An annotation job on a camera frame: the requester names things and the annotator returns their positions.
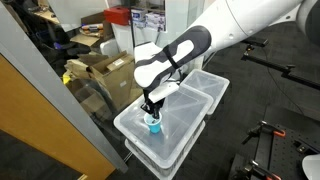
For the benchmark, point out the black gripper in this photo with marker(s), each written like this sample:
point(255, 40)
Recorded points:
point(151, 106)

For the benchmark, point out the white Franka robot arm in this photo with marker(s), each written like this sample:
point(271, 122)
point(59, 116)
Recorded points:
point(233, 20)

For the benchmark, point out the blue paper cup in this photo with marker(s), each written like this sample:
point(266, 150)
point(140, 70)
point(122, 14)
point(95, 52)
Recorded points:
point(154, 127)

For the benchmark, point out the large clear plastic storage bin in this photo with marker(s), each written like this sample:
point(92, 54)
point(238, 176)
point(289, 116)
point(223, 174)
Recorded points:
point(186, 113)

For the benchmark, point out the open brown cardboard box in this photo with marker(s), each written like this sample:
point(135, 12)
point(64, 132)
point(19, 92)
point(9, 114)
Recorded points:
point(116, 80)

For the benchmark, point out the small clear plastic storage bin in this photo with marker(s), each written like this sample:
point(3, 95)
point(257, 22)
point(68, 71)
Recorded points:
point(208, 85)

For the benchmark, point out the thin black pole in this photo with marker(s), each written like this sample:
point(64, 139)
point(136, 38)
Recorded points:
point(133, 33)

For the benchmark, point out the flattened brown cardboard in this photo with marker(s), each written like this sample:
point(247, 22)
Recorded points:
point(78, 66)

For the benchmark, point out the white carton with blue print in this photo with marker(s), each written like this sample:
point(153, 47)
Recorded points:
point(138, 17)
point(155, 20)

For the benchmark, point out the cardboard box on shelf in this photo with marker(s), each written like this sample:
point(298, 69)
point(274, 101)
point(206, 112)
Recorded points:
point(93, 31)

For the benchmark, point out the red box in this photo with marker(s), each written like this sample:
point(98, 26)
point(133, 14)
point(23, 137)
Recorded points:
point(116, 16)

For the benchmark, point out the black perforated breadboard table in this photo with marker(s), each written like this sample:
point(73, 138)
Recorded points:
point(290, 150)

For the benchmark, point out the grey metal door frame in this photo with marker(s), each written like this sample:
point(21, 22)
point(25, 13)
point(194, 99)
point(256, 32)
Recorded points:
point(50, 83)

